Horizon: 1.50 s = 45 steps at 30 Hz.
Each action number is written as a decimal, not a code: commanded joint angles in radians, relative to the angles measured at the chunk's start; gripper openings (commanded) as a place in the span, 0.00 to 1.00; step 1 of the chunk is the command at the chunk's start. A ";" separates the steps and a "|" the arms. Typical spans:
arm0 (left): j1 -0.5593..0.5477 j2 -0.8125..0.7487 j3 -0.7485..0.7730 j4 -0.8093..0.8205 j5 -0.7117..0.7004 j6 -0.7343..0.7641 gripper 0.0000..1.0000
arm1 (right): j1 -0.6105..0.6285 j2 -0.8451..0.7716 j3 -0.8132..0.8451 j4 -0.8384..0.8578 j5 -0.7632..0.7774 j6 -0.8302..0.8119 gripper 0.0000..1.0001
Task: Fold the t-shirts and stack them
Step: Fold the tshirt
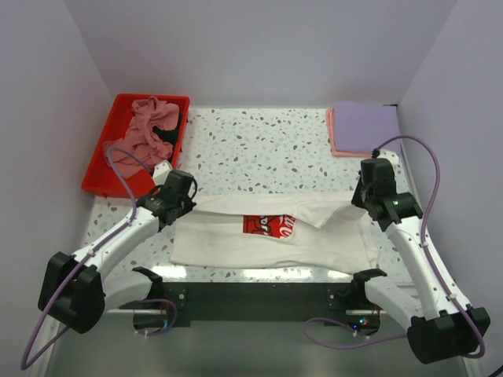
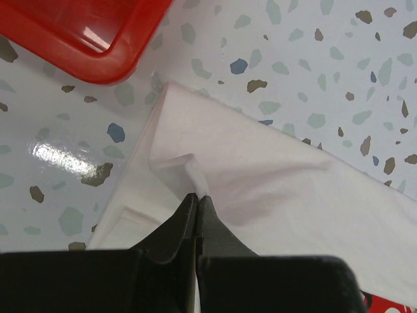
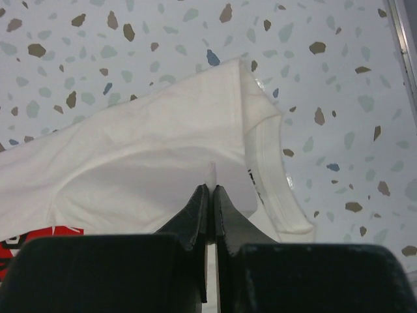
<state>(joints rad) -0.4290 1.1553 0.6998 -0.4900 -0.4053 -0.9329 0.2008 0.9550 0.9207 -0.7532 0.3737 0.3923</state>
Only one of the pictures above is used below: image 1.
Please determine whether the red plastic bin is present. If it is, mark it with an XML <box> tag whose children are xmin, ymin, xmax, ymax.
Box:
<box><xmin>82</xmin><ymin>93</ymin><xmax>190</xmax><ymax>198</ymax></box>

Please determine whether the folded purple t-shirt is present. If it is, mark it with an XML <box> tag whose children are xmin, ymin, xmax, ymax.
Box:
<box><xmin>332</xmin><ymin>101</ymin><xmax>402</xmax><ymax>156</ymax></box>

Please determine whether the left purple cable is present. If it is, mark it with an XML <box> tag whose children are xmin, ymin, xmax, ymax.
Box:
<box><xmin>20</xmin><ymin>146</ymin><xmax>180</xmax><ymax>371</ymax></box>

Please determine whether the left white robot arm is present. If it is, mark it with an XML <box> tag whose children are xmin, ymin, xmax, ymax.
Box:
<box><xmin>38</xmin><ymin>170</ymin><xmax>197</xmax><ymax>334</ymax></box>

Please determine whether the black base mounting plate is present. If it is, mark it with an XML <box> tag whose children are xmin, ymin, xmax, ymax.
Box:
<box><xmin>155</xmin><ymin>282</ymin><xmax>384</xmax><ymax>331</ymax></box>

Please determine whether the black garment in bin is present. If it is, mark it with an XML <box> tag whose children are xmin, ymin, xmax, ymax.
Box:
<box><xmin>152</xmin><ymin>112</ymin><xmax>187</xmax><ymax>167</ymax></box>

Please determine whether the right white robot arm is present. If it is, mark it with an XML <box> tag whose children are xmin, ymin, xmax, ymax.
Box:
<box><xmin>347</xmin><ymin>158</ymin><xmax>490</xmax><ymax>364</ymax></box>

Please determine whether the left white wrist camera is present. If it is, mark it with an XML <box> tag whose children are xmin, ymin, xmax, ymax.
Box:
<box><xmin>152</xmin><ymin>160</ymin><xmax>173</xmax><ymax>185</ymax></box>

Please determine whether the white t-shirt red print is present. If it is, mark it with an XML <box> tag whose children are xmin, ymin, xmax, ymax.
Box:
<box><xmin>171</xmin><ymin>192</ymin><xmax>379</xmax><ymax>274</ymax></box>

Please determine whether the pink crumpled t-shirt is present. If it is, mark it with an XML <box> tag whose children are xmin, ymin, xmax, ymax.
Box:
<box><xmin>102</xmin><ymin>97</ymin><xmax>180</xmax><ymax>179</ymax></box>

